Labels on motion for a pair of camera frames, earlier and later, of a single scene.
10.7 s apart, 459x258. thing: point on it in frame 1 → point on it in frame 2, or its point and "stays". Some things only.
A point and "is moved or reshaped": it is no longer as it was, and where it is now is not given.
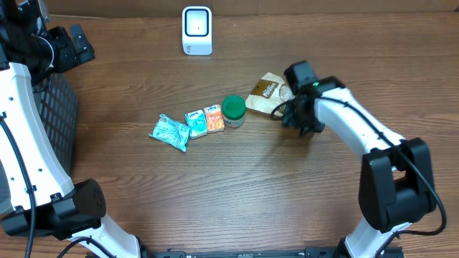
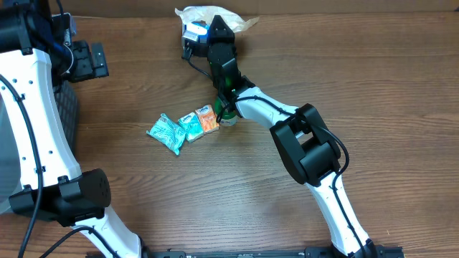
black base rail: [307, 252] stays
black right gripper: [291, 120] → [229, 36]
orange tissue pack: [214, 118] is moved or reshaped
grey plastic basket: [59, 109] stays
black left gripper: [70, 58] → [88, 65]
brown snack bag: [271, 94] → [188, 13]
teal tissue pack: [196, 123] is moved or reshaped
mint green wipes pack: [172, 132] is moved or reshaped
